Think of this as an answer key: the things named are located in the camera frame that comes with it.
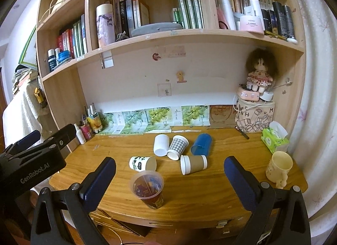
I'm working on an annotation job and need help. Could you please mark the black cosmetic bottles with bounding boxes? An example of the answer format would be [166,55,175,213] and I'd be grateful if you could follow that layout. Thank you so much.
[272,1,297,44]

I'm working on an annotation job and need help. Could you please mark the beige printed fabric bag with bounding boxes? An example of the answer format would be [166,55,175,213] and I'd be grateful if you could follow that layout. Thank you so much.
[235,98,275,133]

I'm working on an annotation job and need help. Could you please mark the green spined books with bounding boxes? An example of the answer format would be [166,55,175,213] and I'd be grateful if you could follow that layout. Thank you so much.
[173,0,205,29]

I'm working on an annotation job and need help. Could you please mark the brown cardboard with drawing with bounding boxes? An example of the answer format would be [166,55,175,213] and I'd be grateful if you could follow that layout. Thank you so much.
[209,105,236,129]

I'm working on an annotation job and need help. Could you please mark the blue plastic cup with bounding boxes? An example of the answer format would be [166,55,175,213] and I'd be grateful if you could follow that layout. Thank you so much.
[191,133,212,156]

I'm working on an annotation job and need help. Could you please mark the white cable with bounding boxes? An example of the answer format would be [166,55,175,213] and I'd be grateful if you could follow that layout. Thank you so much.
[232,81,294,113]

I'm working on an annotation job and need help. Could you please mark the green grape printed box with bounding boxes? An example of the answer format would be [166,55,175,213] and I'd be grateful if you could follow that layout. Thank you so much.
[99,105,210,135]

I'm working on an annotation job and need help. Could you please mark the pink cosmetic jar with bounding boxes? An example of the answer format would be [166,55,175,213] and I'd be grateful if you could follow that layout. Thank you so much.
[239,15,264,35]

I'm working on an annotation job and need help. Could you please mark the dark pen on desk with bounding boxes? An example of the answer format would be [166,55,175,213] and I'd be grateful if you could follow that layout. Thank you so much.
[235,126,250,139]

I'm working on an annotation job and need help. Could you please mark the curly-haired rag doll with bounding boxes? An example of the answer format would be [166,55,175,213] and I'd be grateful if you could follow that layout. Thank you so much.
[245,48,279,94]

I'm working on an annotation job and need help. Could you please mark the white panda paper cup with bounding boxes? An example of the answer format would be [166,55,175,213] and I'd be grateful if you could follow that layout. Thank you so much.
[129,156,157,172]

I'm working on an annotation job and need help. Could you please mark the cream ceramic mug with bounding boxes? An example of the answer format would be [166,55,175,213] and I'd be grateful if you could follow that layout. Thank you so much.
[265,151,293,189]

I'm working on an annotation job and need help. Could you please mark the green tissue pack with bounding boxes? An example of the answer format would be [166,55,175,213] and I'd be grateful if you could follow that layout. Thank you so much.
[261,121,290,154]

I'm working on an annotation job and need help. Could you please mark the grey flat pouch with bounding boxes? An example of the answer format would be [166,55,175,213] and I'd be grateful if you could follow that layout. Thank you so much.
[131,23,183,37]

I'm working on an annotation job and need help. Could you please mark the pink tube container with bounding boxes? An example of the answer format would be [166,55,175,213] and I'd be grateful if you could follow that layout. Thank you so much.
[79,123,94,141]

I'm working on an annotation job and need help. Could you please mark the red printed plastic cup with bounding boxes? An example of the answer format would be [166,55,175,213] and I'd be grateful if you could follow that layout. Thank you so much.
[130,170,164,209]

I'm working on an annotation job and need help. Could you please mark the red books on shelf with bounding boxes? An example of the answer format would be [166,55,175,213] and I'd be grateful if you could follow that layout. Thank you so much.
[57,28,75,58]

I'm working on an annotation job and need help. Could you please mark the plain white paper cup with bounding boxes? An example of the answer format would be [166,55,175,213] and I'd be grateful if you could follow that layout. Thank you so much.
[153,134,170,157]

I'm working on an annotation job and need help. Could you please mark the grey checkered paper cup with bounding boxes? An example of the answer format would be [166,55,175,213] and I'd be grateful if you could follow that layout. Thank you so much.
[167,135,189,161]

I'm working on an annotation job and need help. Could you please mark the brown sleeve paper cup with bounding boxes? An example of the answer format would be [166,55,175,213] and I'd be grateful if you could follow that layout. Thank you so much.
[180,155,208,175]

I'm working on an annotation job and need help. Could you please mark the white spray bottle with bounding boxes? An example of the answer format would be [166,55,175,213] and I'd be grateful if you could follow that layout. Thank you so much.
[74,123,86,145]

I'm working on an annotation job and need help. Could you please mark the blue lidded jar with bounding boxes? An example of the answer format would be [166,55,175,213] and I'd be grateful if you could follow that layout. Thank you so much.
[58,50,72,64]

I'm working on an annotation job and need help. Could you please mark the lilac floral cylinder tin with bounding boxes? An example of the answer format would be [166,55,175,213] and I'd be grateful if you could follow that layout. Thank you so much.
[96,3,116,48]

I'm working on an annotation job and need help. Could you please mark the wooden bookshelf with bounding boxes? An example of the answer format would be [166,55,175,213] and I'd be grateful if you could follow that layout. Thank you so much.
[36,0,307,153]

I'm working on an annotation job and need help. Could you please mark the pink small box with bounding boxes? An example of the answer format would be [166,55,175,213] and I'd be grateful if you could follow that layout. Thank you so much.
[237,86,260,102]

